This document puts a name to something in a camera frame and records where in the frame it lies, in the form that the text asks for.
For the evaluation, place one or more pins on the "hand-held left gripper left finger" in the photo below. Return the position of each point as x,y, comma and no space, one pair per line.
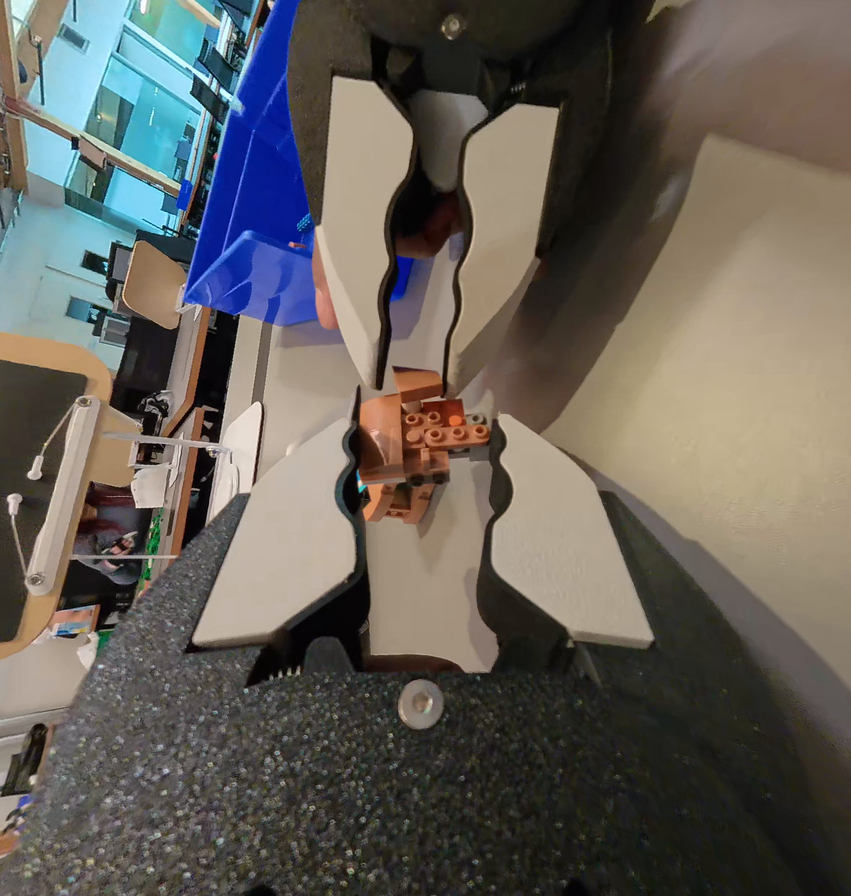
285,546

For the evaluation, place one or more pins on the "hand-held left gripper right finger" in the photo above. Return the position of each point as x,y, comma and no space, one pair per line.
558,546

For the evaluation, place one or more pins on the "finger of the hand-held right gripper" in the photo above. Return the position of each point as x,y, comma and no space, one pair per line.
509,210
359,210

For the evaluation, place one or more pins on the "brown brick assembly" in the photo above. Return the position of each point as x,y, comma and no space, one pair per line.
390,448

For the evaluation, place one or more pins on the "person's right hand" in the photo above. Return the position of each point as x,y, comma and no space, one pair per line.
432,227

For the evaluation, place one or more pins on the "white rounded panel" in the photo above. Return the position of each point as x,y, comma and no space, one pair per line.
243,448

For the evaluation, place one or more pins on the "small blue plastic bin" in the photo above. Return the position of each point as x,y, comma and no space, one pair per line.
257,280

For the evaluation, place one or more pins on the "large blue plastic bin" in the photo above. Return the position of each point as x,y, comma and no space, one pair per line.
257,105

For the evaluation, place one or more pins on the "clear acrylic stand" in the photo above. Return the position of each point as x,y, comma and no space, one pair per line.
166,448

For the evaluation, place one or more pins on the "beige wooden chair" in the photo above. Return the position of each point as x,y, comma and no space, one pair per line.
152,287

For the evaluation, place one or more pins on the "black panel with wooden rim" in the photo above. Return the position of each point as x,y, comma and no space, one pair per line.
19,490

